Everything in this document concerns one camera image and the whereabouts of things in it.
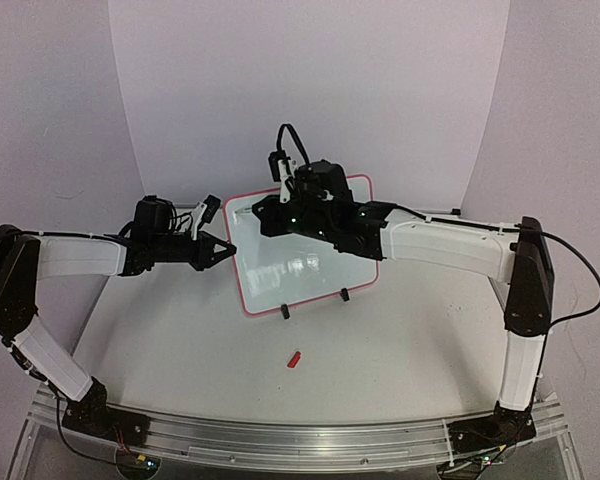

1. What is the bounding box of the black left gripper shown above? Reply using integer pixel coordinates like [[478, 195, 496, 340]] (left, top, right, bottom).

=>
[[151, 229, 237, 270]]

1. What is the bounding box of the pink framed whiteboard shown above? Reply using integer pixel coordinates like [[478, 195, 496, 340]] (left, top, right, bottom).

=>
[[223, 189, 379, 317]]

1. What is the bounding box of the red marker cap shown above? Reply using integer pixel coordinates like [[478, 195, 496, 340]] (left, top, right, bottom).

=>
[[287, 351, 301, 369]]

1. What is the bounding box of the whiteboard marker pen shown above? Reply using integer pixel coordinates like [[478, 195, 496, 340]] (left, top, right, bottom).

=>
[[235, 206, 253, 215]]

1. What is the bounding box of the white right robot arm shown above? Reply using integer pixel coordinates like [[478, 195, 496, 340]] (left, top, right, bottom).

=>
[[252, 160, 554, 414]]

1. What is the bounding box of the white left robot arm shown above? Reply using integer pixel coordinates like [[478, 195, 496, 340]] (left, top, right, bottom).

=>
[[0, 195, 236, 435]]

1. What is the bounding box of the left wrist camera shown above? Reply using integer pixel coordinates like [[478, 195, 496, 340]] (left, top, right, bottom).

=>
[[188, 195, 221, 241]]

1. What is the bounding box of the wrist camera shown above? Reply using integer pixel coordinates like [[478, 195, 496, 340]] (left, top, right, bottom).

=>
[[188, 195, 221, 241], [268, 123, 310, 204]]

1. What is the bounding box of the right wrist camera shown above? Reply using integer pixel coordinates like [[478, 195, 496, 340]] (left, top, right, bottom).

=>
[[268, 123, 310, 204]]

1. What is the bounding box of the wire whiteboard stand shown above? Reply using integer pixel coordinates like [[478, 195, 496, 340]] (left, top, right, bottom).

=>
[[279, 288, 350, 321]]

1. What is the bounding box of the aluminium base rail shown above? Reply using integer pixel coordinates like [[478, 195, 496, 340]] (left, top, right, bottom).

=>
[[27, 389, 566, 474]]

